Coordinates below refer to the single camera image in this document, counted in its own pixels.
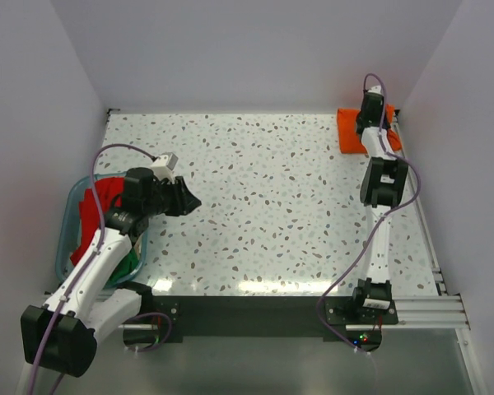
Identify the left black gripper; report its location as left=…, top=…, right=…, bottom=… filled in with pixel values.
left=143, top=176, right=201, bottom=218

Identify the orange t shirt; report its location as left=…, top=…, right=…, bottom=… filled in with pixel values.
left=336, top=104, right=402, bottom=154

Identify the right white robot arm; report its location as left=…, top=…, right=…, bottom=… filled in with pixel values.
left=350, top=86, right=408, bottom=323

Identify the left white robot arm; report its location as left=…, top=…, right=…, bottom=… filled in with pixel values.
left=21, top=167, right=201, bottom=377

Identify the red t shirt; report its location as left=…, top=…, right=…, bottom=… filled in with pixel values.
left=70, top=177, right=124, bottom=266

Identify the green t shirt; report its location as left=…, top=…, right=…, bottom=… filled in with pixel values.
left=106, top=249, right=142, bottom=288

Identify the clear blue plastic bin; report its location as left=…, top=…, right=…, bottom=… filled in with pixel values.
left=55, top=173, right=147, bottom=282

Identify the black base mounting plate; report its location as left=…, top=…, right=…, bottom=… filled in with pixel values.
left=106, top=294, right=396, bottom=345

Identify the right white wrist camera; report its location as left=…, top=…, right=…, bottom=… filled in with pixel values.
left=367, top=85, right=384, bottom=95

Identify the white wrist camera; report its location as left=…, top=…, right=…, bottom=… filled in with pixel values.
left=367, top=85, right=384, bottom=95
left=150, top=152, right=179, bottom=180

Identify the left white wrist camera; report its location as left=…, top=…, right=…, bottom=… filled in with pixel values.
left=150, top=152, right=179, bottom=180

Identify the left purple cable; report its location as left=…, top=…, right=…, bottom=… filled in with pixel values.
left=24, top=143, right=174, bottom=395

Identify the purple cable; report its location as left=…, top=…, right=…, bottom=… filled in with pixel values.
left=319, top=72, right=422, bottom=342
left=24, top=143, right=174, bottom=395

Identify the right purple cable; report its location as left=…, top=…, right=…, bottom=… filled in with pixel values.
left=319, top=72, right=422, bottom=342

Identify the aluminium frame rail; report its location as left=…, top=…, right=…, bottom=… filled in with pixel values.
left=36, top=267, right=473, bottom=330

